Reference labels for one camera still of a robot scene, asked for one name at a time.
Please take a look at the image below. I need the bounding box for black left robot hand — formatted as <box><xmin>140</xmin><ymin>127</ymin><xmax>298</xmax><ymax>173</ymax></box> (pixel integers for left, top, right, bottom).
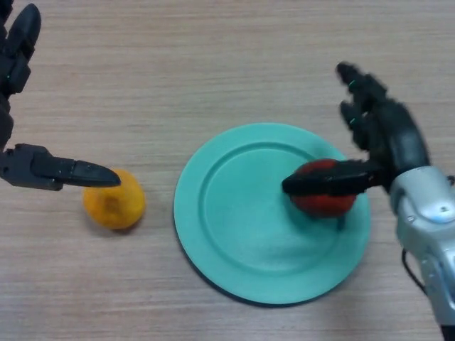
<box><xmin>0</xmin><ymin>0</ymin><xmax>122</xmax><ymax>192</ymax></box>

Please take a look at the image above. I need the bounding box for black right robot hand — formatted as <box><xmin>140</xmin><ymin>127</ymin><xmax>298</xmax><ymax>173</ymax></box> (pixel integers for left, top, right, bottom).
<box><xmin>282</xmin><ymin>62</ymin><xmax>431</xmax><ymax>196</ymax></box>

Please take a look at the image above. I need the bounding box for red apple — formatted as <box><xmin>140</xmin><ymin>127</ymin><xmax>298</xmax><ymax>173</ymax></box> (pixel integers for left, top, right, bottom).
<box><xmin>290</xmin><ymin>158</ymin><xmax>358</xmax><ymax>219</ymax></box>

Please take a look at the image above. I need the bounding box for green round plate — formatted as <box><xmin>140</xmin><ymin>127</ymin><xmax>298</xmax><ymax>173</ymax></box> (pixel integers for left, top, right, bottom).
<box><xmin>173</xmin><ymin>122</ymin><xmax>372</xmax><ymax>305</ymax></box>

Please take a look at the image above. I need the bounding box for yellow orange pear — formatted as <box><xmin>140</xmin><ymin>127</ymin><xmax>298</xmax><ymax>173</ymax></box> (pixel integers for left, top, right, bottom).
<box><xmin>82</xmin><ymin>168</ymin><xmax>146</xmax><ymax>231</ymax></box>

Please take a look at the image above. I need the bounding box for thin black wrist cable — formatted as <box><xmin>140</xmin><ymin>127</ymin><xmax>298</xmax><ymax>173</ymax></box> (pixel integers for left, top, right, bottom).
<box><xmin>401</xmin><ymin>247</ymin><xmax>427</xmax><ymax>296</ymax></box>

